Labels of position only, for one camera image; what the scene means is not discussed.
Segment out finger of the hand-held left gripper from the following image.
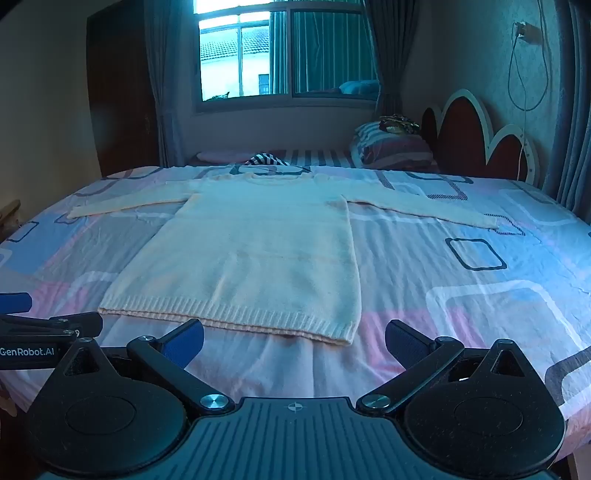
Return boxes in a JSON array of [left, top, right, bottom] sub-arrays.
[[0, 292, 33, 316], [0, 312, 103, 344]]

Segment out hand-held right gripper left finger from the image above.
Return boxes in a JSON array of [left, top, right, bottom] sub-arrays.
[[60, 318, 235, 416]]

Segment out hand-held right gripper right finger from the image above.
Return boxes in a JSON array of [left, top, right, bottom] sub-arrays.
[[356, 318, 532, 415]]

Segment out cream knitted sweater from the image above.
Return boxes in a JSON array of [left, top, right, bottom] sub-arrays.
[[68, 172, 500, 345]]

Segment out printed pastel quilt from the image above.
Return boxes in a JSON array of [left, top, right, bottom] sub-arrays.
[[0, 165, 591, 462]]

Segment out wooden cabinet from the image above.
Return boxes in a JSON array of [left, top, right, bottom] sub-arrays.
[[0, 199, 22, 243]]

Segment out pink pillow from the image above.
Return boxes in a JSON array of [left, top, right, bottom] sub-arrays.
[[196, 148, 259, 164]]

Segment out striped pillow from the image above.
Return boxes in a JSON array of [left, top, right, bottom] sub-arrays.
[[349, 121, 437, 171]]

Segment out black white striped cloth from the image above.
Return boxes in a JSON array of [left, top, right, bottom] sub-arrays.
[[243, 153, 291, 167]]

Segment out red white scalloped headboard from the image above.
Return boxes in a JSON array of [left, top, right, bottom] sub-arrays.
[[421, 89, 540, 188]]

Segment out dark wooden door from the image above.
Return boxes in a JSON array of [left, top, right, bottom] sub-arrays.
[[87, 9, 160, 179]]

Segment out light blue cloth bundle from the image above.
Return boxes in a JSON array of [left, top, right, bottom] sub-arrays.
[[339, 79, 380, 97]]

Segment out grey window curtain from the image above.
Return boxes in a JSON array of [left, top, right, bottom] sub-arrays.
[[143, 0, 202, 168], [365, 0, 428, 123]]

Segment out sliding glass window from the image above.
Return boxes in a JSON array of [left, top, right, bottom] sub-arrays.
[[194, 0, 382, 112]]

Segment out white cable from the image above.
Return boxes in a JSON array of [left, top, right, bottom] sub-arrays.
[[518, 106, 530, 182]]

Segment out dark looped cable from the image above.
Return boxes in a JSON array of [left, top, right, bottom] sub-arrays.
[[507, 23, 553, 112]]

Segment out grey wall curtain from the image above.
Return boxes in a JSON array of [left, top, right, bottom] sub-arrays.
[[542, 0, 591, 214]]

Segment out wall socket with charger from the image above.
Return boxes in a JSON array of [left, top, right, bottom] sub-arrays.
[[514, 20, 541, 46]]

